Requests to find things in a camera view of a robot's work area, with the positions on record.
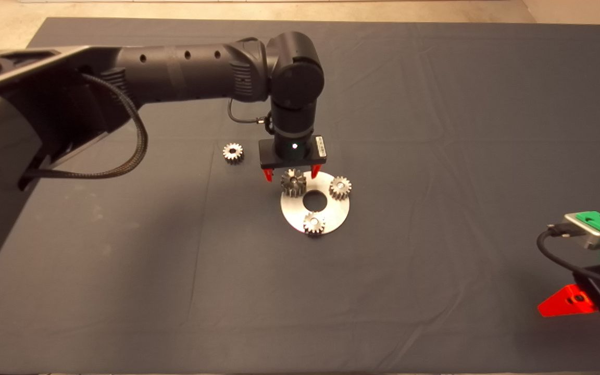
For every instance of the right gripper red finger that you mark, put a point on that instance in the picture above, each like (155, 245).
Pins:
(565, 304)

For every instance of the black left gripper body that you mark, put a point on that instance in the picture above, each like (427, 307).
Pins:
(289, 156)

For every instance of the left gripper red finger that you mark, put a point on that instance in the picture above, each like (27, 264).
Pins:
(268, 174)
(315, 171)

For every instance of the large steel gear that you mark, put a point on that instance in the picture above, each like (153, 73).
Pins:
(290, 188)

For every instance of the small steel gear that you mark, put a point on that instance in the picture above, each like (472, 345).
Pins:
(310, 229)
(228, 156)
(336, 192)

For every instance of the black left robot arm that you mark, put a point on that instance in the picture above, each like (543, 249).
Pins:
(185, 73)

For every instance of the round metal plate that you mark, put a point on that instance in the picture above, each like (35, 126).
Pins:
(331, 216)

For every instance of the dark grey table cloth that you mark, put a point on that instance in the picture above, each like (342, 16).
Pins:
(300, 312)

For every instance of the right silver camera box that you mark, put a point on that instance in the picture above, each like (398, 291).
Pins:
(586, 232)

